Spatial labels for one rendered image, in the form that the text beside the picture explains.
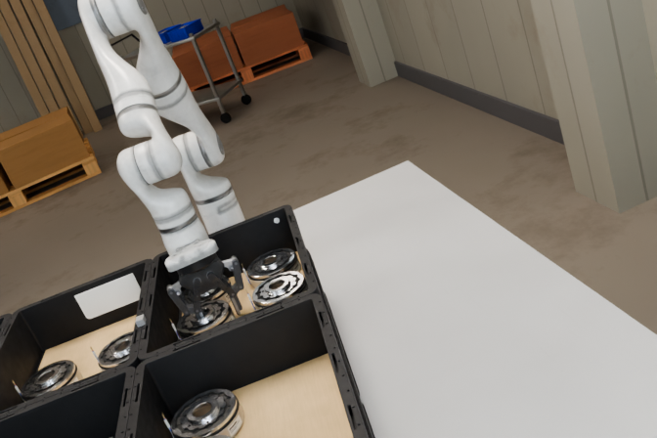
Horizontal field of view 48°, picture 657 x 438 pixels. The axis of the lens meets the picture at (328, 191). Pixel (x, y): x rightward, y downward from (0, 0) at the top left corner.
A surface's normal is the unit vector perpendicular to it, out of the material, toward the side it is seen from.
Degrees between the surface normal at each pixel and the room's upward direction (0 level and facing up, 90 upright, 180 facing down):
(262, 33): 90
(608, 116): 90
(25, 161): 90
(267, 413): 0
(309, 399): 0
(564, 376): 0
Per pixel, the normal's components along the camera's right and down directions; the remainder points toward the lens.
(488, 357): -0.33, -0.88
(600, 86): 0.26, 0.29
